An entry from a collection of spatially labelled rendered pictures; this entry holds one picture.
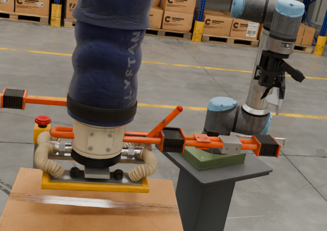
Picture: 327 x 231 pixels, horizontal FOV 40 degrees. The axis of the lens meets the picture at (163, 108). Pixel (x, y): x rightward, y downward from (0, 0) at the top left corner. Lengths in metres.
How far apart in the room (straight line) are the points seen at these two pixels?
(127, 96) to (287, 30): 0.55
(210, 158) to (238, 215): 1.19
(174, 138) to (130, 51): 0.35
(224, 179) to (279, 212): 1.41
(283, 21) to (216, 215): 1.49
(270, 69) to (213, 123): 0.94
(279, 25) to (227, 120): 1.01
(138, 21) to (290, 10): 0.49
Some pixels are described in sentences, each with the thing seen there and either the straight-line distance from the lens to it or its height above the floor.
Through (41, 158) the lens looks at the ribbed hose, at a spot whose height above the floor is 1.16.
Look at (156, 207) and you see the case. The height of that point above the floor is 0.95.
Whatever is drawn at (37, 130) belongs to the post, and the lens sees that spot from 2.03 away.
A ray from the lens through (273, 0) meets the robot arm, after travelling 1.65.
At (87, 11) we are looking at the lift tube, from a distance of 1.32.
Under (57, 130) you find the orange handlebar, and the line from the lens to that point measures 1.53.
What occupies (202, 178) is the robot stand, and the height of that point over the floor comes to 0.75.
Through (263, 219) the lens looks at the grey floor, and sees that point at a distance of 3.57.
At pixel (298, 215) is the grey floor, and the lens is 3.76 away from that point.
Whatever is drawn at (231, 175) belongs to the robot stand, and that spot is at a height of 0.75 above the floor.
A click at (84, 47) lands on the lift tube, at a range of 1.34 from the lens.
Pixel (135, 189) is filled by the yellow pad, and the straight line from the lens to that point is 1.47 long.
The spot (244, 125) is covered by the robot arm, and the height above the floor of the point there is 1.00.
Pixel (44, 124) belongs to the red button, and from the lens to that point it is 2.02.
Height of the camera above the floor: 1.87
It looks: 21 degrees down
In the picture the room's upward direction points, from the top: 10 degrees clockwise
